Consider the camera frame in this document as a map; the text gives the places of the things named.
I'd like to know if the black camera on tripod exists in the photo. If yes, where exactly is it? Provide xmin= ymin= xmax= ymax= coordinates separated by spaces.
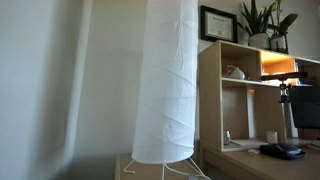
xmin=260 ymin=71 xmax=309 ymax=139

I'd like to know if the light wood shelf unit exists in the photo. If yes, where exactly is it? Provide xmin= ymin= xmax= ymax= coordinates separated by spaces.
xmin=198 ymin=39 xmax=320 ymax=153

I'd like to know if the snake plant in white pot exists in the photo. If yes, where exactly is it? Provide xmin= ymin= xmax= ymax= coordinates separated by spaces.
xmin=237 ymin=0 xmax=276 ymax=50

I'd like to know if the black framed certificate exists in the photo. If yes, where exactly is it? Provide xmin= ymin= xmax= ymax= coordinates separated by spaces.
xmin=200 ymin=4 xmax=239 ymax=44

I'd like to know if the light wood desk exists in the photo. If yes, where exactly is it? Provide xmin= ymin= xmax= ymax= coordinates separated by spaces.
xmin=199 ymin=139 xmax=320 ymax=180

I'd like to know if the small clear bottle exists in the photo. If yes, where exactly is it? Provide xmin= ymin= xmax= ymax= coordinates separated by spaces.
xmin=223 ymin=130 xmax=232 ymax=146

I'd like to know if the white candle jar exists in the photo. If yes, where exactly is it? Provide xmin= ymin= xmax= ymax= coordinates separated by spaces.
xmin=265 ymin=130 xmax=279 ymax=145

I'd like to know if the orchid plant in pot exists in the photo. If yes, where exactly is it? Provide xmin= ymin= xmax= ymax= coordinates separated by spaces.
xmin=266 ymin=0 xmax=299 ymax=54

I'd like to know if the light wood drawer cabinet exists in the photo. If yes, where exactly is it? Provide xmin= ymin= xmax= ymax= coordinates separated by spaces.
xmin=114 ymin=153 xmax=202 ymax=180

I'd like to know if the black pouch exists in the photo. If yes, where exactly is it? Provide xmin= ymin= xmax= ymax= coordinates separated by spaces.
xmin=259 ymin=143 xmax=306 ymax=160

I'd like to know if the black monitor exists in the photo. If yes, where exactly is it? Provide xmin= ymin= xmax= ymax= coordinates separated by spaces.
xmin=288 ymin=84 xmax=320 ymax=130

